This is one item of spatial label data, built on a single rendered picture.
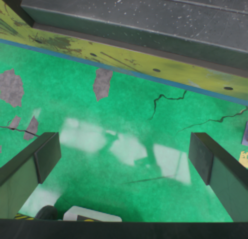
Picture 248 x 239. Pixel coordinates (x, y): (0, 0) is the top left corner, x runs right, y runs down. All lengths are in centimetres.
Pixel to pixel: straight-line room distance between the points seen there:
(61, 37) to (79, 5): 6
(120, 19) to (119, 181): 85
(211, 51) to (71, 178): 94
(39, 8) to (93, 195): 90
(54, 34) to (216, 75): 22
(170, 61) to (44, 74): 101
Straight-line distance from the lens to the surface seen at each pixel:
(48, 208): 102
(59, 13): 24
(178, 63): 23
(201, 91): 40
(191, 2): 22
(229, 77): 24
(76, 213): 94
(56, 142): 17
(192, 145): 17
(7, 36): 40
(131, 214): 101
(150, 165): 94
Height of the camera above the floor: 93
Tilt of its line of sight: 79 degrees down
